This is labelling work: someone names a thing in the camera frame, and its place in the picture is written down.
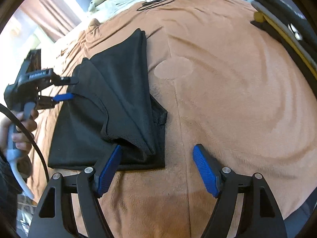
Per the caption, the black earphone cable device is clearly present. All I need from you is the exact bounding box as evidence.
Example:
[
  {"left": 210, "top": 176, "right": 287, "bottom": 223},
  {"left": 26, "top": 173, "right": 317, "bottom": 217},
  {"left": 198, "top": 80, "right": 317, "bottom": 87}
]
[{"left": 137, "top": 0, "right": 175, "bottom": 12}]

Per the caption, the orange brown bed blanket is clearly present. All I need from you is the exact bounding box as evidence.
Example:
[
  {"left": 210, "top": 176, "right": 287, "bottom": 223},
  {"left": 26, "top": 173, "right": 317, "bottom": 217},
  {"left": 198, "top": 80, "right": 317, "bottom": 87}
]
[{"left": 42, "top": 0, "right": 316, "bottom": 237}]

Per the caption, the black mesh garment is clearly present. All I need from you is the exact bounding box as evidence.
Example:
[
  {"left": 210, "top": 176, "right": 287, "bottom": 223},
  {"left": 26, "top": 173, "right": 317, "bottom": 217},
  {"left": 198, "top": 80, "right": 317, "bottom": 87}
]
[{"left": 48, "top": 29, "right": 168, "bottom": 171}]

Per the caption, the stack of folded clothes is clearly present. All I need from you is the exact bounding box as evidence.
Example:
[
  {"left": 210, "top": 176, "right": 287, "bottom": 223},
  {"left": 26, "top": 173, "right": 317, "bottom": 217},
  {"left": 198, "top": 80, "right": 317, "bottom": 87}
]
[{"left": 251, "top": 0, "right": 316, "bottom": 77}]

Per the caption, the pink curtain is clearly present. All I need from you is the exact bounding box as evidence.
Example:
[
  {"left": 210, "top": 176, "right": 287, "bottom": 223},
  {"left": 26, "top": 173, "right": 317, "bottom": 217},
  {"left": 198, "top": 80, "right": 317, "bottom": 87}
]
[{"left": 14, "top": 0, "right": 84, "bottom": 42}]

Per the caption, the person's left hand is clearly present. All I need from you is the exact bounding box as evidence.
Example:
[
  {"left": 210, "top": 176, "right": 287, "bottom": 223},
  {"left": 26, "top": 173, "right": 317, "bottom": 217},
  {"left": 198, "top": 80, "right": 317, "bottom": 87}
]
[{"left": 1, "top": 109, "right": 39, "bottom": 157}]

